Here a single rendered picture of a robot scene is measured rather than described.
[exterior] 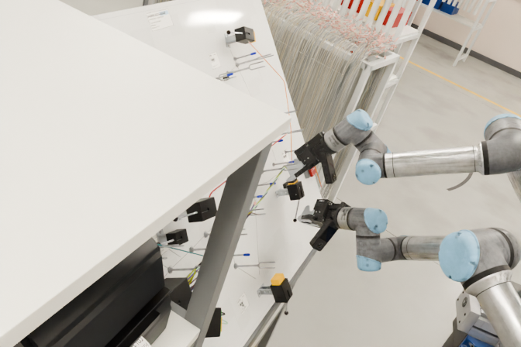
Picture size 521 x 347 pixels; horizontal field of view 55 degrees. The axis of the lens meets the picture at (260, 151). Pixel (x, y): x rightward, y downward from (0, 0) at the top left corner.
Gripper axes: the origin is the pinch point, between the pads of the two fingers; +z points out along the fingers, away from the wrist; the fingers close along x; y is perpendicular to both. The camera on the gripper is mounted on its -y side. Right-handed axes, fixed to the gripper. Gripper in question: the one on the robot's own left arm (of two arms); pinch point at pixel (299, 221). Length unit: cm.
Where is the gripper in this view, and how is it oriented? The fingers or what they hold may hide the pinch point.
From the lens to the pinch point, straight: 182.7
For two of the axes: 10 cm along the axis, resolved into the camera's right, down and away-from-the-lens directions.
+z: -6.3, 0.5, 7.8
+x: -7.0, -4.8, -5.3
